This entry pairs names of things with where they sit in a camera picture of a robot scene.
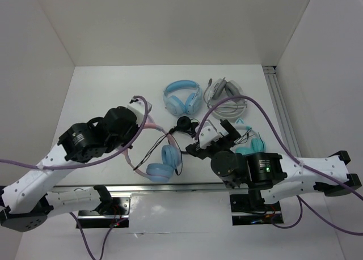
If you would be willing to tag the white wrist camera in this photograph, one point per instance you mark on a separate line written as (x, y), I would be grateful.
(137, 106)
(209, 133)

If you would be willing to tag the aluminium rail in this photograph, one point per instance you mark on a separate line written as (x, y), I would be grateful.
(147, 188)
(284, 122)

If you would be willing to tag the aluminium front rail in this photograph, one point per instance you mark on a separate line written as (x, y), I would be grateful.
(147, 188)

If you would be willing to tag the aluminium right side rail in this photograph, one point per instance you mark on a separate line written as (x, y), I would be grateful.
(284, 122)

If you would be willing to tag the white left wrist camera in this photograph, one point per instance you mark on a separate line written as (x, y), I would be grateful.
(137, 106)

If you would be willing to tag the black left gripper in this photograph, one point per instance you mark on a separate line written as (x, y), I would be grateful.
(134, 127)

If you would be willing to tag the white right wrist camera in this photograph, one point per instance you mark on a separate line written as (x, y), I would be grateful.
(209, 133)

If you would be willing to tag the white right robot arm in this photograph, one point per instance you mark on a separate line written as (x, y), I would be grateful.
(271, 177)

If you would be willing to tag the pink blue cat-ear headphones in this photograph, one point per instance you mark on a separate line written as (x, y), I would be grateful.
(171, 157)

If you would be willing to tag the light blue over-ear headphones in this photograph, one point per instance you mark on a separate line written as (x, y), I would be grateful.
(182, 97)

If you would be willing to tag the small black on-ear headphones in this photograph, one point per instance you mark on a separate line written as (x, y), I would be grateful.
(185, 125)

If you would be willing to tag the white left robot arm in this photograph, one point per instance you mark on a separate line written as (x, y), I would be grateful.
(30, 201)

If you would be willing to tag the white teal cat-ear headphones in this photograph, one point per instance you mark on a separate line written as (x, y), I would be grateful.
(250, 141)

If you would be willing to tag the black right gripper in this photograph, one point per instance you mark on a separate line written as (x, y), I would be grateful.
(201, 153)

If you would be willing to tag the white grey gaming headset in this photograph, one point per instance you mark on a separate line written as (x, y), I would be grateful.
(220, 89)

